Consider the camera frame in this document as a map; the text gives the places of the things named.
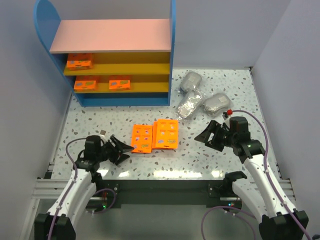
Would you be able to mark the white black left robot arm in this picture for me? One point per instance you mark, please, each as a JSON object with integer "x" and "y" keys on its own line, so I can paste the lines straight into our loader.
{"x": 60, "y": 221}

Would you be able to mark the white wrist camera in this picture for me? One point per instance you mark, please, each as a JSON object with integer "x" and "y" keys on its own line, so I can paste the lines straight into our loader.
{"x": 226, "y": 116}
{"x": 102, "y": 135}

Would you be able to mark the blue pink yellow shelf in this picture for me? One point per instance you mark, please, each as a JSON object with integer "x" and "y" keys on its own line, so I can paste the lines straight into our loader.
{"x": 140, "y": 48}

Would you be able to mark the orange sponge box on shelf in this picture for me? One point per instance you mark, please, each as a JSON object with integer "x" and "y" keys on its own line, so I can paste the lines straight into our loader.
{"x": 86, "y": 83}

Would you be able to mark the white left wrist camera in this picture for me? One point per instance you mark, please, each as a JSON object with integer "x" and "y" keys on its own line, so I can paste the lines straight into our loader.
{"x": 102, "y": 135}

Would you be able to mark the orange sponge box hidden lowest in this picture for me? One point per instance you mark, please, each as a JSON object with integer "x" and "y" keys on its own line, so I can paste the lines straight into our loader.
{"x": 154, "y": 134}

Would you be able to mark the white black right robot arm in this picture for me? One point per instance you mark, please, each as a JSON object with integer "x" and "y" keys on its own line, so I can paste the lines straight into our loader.
{"x": 278, "y": 218}

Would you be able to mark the orange sponge box bottom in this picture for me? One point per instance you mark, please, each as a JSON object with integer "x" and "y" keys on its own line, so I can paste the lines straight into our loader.
{"x": 141, "y": 139}

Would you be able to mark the orange sponge box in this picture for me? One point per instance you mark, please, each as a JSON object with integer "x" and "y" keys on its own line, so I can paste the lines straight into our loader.
{"x": 166, "y": 134}
{"x": 119, "y": 82}
{"x": 141, "y": 139}
{"x": 86, "y": 83}
{"x": 80, "y": 61}

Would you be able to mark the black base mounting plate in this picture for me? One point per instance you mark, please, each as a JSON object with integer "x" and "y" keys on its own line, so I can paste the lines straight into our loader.
{"x": 207, "y": 193}

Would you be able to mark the silver sponge pack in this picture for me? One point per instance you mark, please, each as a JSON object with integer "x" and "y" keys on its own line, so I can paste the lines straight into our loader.
{"x": 190, "y": 82}
{"x": 189, "y": 105}
{"x": 216, "y": 104}

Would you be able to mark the aluminium frame rail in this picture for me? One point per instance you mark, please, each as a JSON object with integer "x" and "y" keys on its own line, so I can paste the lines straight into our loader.
{"x": 44, "y": 189}

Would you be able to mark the silver sponge pack top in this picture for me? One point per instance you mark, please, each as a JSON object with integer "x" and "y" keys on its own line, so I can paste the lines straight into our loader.
{"x": 190, "y": 82}

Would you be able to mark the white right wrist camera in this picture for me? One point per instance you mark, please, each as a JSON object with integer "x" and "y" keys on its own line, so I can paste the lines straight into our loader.
{"x": 226, "y": 116}

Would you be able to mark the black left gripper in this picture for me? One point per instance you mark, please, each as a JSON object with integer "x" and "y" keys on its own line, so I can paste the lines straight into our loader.
{"x": 113, "y": 150}

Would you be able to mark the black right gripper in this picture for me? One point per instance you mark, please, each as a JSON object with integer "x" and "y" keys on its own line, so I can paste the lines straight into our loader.
{"x": 217, "y": 135}

